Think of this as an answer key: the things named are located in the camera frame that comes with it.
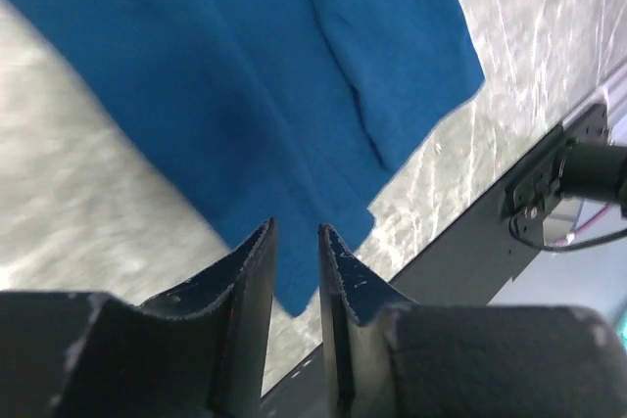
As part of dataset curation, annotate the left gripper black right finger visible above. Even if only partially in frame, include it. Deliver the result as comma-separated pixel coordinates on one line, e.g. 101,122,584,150
318,224,626,417

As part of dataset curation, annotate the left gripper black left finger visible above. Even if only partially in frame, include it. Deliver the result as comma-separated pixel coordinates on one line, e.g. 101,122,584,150
1,220,277,417

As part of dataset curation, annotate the blue mickey mouse t-shirt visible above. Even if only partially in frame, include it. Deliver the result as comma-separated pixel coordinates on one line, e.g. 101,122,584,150
9,0,484,316

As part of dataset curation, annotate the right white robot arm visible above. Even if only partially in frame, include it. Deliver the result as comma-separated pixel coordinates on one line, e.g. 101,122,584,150
507,139,626,252

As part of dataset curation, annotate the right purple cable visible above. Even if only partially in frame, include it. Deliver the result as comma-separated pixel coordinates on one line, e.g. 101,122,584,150
543,202,618,249

